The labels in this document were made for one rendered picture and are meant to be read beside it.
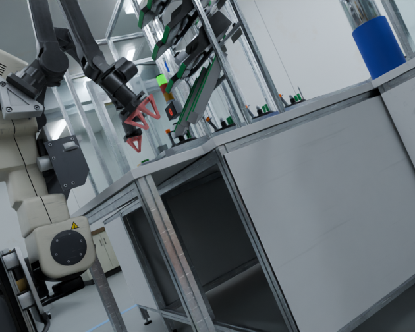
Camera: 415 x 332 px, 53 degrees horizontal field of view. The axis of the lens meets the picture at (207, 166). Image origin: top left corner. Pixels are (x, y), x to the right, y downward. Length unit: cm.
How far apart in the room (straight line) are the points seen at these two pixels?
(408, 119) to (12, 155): 134
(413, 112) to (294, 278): 74
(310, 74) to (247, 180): 476
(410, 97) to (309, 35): 434
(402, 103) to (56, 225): 125
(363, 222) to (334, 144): 28
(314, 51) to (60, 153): 487
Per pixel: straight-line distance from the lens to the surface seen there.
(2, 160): 136
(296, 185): 136
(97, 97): 315
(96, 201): 154
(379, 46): 201
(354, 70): 557
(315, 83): 593
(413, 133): 167
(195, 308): 124
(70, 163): 133
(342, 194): 147
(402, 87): 165
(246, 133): 130
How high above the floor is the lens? 71
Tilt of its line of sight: 4 degrees up
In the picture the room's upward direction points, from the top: 23 degrees counter-clockwise
